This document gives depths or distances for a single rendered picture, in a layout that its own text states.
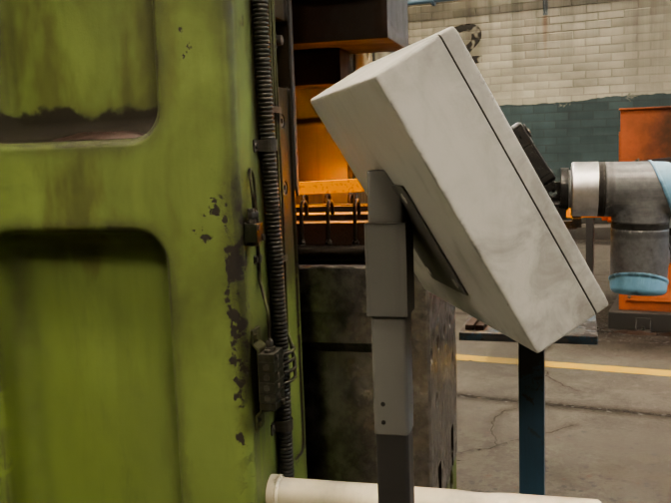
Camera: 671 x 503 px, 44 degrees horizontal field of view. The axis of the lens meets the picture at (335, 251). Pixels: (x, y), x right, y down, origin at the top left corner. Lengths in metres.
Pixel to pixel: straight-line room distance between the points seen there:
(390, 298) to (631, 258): 0.63
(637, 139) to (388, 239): 4.13
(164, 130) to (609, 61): 8.09
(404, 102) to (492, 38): 8.58
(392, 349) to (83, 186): 0.50
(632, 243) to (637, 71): 7.63
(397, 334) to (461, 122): 0.26
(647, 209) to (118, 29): 0.84
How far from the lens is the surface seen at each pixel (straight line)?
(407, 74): 0.68
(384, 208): 0.84
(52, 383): 1.30
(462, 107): 0.69
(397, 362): 0.87
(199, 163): 1.07
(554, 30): 9.13
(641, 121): 4.92
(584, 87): 9.04
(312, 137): 1.71
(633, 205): 1.39
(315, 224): 1.36
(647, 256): 1.40
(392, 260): 0.84
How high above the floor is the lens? 1.11
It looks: 7 degrees down
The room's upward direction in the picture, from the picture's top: 2 degrees counter-clockwise
